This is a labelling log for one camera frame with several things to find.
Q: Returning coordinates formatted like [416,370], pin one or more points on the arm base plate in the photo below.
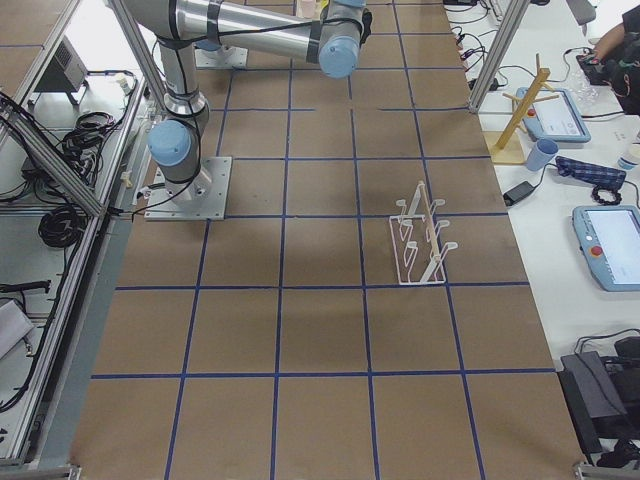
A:
[224,58]
[205,198]

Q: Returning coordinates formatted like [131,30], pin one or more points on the light blue cup on desk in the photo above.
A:
[541,153]

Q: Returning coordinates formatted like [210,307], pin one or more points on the blue teach pendant far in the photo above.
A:
[555,116]

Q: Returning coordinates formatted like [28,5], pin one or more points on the white paper cup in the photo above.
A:
[630,159]

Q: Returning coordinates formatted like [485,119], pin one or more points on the blue teach pendant near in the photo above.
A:
[608,237]

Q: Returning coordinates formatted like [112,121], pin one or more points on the white wire cup rack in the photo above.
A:
[419,253]

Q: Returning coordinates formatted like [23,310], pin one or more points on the pink plastic cup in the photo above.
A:
[307,8]

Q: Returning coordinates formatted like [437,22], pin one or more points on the blue plaid cloth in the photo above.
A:
[597,175]

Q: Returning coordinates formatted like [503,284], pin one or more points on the aluminium frame post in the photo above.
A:
[506,32]

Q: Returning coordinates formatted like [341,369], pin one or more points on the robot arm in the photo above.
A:
[331,39]

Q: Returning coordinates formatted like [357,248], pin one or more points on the blue teach pendant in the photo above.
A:
[608,237]
[555,116]

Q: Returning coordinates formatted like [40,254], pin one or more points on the wooden mug tree stand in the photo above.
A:
[502,148]

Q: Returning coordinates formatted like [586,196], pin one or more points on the black power adapter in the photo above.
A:
[518,193]

